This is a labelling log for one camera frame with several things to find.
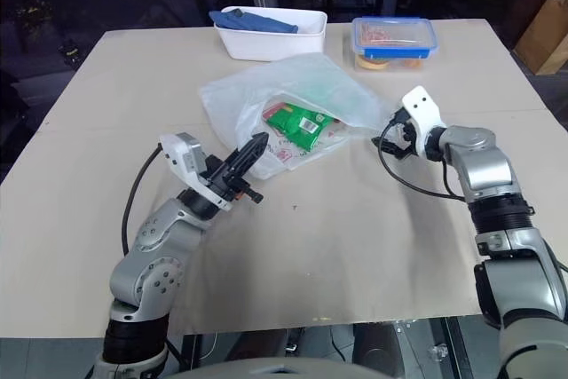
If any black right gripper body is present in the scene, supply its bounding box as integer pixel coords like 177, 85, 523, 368
386, 107, 422, 159

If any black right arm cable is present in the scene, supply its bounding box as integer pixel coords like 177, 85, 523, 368
378, 122, 468, 203

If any red and white packet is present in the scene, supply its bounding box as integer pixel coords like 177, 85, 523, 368
263, 100, 295, 122

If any green snack packet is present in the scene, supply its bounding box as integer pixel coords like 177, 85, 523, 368
265, 102, 335, 152

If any blue folded cloth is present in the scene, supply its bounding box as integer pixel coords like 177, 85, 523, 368
209, 7, 300, 36

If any translucent white plastic bag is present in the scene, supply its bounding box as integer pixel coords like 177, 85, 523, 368
197, 52, 397, 181

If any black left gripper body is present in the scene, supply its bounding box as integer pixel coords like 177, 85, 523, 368
201, 153, 265, 208

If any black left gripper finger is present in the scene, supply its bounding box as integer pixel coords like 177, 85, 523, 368
226, 131, 269, 168
231, 133, 271, 176

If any yellow tape roll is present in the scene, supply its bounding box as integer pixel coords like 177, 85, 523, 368
356, 55, 391, 73

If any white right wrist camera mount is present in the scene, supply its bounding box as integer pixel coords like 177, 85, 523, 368
398, 85, 447, 159

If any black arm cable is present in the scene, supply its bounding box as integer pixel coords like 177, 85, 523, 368
378, 122, 468, 203
121, 142, 163, 257

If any white plastic storage bin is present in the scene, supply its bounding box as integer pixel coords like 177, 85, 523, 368
214, 5, 329, 62

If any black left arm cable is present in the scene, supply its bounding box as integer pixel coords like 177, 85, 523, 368
121, 142, 163, 257

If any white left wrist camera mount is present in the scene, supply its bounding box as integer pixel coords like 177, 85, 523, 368
158, 131, 234, 213

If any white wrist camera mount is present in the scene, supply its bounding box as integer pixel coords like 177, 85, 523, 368
158, 131, 234, 213
398, 85, 447, 159

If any brown cardboard box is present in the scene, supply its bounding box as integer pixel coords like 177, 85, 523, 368
513, 0, 568, 76

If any clear container with blue lid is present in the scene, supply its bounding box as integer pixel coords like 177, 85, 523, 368
351, 16, 437, 74

